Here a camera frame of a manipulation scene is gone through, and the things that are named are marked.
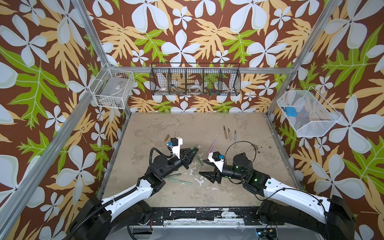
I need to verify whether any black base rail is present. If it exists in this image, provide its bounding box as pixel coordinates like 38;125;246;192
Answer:
143;206;286;226

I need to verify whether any white wire basket left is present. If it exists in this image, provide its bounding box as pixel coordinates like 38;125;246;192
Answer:
90;68;135;109

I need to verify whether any black wire basket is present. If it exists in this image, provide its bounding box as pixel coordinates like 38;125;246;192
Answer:
149;63;242;96

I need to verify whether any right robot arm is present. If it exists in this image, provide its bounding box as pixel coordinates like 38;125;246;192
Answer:
199;152;356;240

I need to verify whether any blue object in basket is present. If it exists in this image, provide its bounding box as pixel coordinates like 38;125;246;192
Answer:
284;107;298;117

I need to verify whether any brown pen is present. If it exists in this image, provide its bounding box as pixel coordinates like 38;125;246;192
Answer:
223;126;228;139

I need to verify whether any white mesh basket right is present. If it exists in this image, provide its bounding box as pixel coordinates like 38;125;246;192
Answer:
277;87;342;138

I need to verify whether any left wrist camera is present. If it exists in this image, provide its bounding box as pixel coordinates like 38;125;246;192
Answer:
167;137;183;159

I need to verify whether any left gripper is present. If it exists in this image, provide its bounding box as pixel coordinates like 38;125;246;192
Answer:
160;146;198;180

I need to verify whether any pink pen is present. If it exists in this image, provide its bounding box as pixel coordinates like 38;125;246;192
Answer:
207;140;217;155

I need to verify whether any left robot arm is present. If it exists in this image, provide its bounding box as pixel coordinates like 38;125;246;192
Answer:
66;147;199;240

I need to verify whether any light green pen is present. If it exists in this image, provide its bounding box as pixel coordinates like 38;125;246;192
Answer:
169;178;193;185

